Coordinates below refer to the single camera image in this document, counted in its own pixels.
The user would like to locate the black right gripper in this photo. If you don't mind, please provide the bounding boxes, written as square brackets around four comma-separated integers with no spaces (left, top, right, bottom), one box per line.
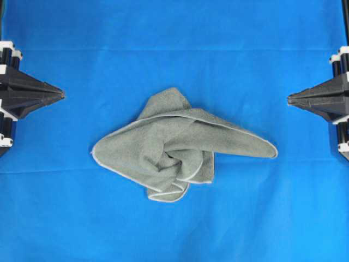
[287,46,348,160]

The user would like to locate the grey microfibre towel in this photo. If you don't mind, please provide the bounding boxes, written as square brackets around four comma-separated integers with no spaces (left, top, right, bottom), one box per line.
[92,88,278,203]

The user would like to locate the blue table cloth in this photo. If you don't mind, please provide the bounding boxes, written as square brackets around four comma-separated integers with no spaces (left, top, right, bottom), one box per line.
[1,1,348,261]

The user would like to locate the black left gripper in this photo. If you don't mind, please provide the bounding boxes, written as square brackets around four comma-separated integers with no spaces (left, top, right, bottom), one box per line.
[1,40,65,155]

